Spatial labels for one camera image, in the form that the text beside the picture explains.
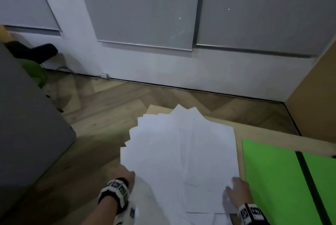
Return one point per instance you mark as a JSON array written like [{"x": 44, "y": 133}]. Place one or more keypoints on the person's left hand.
[{"x": 122, "y": 173}]

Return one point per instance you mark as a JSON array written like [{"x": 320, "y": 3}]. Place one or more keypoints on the black wristband with marker tags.
[
  {"x": 252, "y": 213},
  {"x": 115, "y": 188}
]

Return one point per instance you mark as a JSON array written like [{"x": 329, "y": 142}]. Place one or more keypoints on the stack of white paper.
[{"x": 170, "y": 159}]

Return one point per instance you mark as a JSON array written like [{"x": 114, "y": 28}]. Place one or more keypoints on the black chair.
[{"x": 34, "y": 51}]

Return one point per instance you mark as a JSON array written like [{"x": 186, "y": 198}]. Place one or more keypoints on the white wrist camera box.
[{"x": 130, "y": 213}]

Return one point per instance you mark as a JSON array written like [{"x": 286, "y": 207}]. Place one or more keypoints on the white wall socket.
[{"x": 104, "y": 76}]

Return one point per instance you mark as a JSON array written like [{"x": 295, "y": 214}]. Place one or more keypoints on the person's right hand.
[{"x": 240, "y": 193}]

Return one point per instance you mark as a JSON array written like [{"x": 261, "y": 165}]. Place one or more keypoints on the grey desk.
[{"x": 26, "y": 133}]

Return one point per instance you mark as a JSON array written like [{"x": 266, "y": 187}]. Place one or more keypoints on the green object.
[{"x": 35, "y": 72}]

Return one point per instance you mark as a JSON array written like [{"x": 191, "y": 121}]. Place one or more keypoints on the brown wooden partition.
[{"x": 317, "y": 101}]

